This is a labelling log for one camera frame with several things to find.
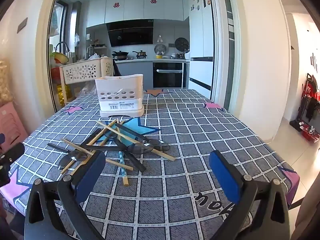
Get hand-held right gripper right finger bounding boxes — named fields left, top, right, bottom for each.
left=209, top=150, right=292, bottom=240

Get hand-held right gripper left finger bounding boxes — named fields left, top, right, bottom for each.
left=24, top=151, right=107, bottom=240

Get white plastic utensil holder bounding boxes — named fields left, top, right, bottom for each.
left=94, top=74, right=146, bottom=118

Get pink plastic stool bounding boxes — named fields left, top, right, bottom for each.
left=0, top=102, right=28, bottom=148

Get cream bubble packing bag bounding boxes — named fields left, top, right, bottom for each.
left=0, top=60, right=12, bottom=105

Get grey checked star tablecloth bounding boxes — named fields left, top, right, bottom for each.
left=0, top=87, right=300, bottom=240

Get gold foil package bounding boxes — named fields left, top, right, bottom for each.
left=56, top=85, right=66, bottom=105

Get stacked colourful bowls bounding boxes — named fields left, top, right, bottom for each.
left=50, top=51, right=69, bottom=64

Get beige plastic trolley basket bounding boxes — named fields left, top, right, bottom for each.
left=59, top=57, right=114, bottom=105

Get red and black storage rack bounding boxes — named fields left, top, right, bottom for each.
left=289, top=73, right=320, bottom=143

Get dark cloth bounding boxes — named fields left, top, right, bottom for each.
left=112, top=59, right=121, bottom=77

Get kitchen faucet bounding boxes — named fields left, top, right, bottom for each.
left=54, top=42, right=70, bottom=56

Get grey base cabinet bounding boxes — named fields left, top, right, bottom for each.
left=114, top=61, right=153, bottom=87

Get black built-in oven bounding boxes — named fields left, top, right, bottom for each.
left=152, top=62, right=184, bottom=88

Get white refrigerator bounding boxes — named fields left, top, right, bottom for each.
left=187, top=0, right=215, bottom=98

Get round black rack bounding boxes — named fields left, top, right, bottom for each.
left=174, top=37, right=189, bottom=53

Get black range hood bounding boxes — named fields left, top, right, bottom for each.
left=106, top=19, right=154, bottom=47

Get white upper kitchen cabinets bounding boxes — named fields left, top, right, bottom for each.
left=86, top=0, right=190, bottom=28

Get grey wall switch panel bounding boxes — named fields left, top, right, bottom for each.
left=17, top=17, right=28, bottom=33

